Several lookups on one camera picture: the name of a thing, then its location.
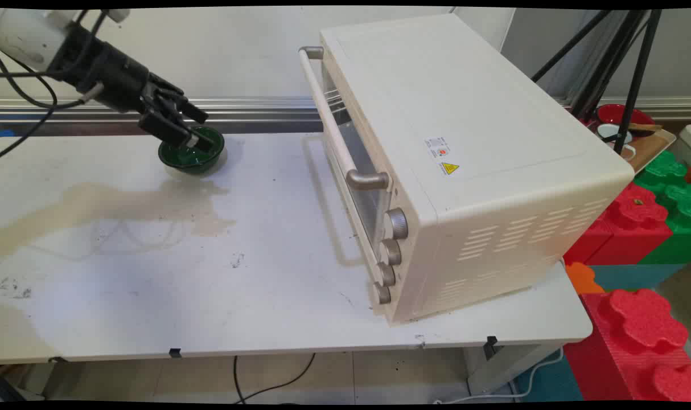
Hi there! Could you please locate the black tripod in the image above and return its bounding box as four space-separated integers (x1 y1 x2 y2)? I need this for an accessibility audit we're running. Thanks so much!
530 9 662 154

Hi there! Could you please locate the teal foam block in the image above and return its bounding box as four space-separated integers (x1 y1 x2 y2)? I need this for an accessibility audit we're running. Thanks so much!
587 264 688 292

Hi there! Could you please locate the white label sticker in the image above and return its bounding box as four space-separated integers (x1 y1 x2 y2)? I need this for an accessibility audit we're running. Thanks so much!
425 137 452 162

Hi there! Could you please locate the black floor cable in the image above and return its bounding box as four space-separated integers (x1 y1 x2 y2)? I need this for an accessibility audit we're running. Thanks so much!
233 353 316 404

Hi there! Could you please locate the oven glass door with handle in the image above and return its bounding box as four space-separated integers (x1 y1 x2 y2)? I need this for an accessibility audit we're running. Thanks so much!
298 46 393 285

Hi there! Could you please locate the teal foam mat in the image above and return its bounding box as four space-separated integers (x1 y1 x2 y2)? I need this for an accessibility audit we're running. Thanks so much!
513 347 585 402

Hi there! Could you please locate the white cup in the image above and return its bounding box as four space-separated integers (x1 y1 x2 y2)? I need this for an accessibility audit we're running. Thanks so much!
597 124 634 144

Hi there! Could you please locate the large silver oven knob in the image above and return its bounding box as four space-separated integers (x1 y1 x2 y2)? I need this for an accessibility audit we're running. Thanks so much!
384 208 409 240

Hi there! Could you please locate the orange foam block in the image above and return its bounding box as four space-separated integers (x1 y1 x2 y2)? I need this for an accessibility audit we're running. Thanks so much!
565 262 606 295

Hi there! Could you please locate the cream toaster oven body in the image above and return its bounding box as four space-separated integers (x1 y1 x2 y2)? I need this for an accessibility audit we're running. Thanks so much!
320 13 635 326

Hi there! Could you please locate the dark green bowl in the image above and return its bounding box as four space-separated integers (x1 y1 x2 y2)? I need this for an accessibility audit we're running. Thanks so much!
158 126 225 174

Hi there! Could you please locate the red bowl on tray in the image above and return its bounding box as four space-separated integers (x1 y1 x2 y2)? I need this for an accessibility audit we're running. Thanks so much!
596 104 655 136

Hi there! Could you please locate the aluminium wall rail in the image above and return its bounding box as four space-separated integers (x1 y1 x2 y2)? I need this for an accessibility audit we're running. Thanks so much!
0 96 691 136

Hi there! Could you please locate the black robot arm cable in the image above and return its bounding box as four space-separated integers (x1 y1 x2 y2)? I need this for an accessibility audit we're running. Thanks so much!
0 10 108 159

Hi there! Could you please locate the white table leg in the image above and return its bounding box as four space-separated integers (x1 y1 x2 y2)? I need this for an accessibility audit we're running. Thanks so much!
465 342 562 396

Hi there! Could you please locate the green foam block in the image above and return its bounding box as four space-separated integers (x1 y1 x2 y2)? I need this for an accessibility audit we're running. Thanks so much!
633 151 691 265

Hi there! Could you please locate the large red foam block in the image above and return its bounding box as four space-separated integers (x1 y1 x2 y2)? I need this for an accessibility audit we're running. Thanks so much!
563 288 691 402

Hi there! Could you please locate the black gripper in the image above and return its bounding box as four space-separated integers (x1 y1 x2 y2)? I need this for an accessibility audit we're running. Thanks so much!
50 23 213 153

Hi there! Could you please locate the wooden tray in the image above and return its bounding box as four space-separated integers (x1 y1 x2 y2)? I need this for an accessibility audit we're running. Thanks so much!
585 117 677 174

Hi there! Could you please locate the white floor cable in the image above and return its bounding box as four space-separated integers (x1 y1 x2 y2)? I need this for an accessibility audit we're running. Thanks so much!
434 347 566 404

